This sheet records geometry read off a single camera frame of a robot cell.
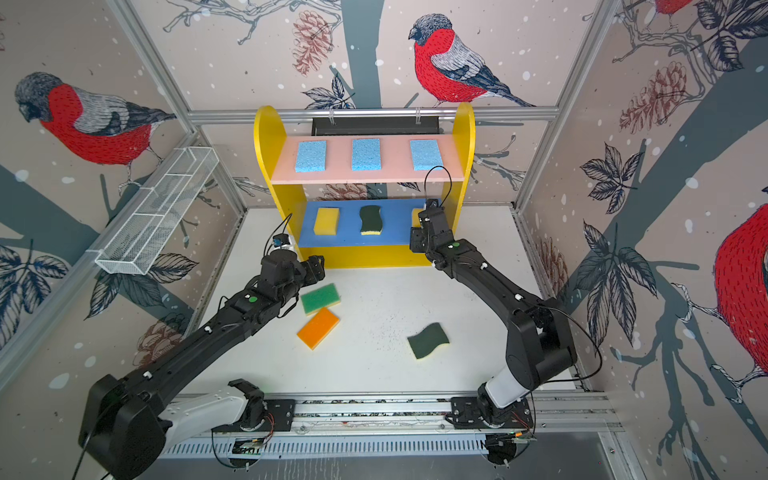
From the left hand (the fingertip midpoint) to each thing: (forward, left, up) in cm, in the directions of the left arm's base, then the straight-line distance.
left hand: (313, 260), depth 80 cm
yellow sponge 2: (+14, -29, +2) cm, 32 cm away
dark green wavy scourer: (+18, -15, -4) cm, 24 cm away
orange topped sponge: (-13, +1, -19) cm, 23 cm away
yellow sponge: (+18, -1, -4) cm, 19 cm away
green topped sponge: (-2, 0, -18) cm, 18 cm away
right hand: (+9, -29, -2) cm, 31 cm away
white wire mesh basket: (+5, +42, +10) cm, 43 cm away
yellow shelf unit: (+43, -5, -18) cm, 47 cm away
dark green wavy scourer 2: (-16, -32, -18) cm, 40 cm away
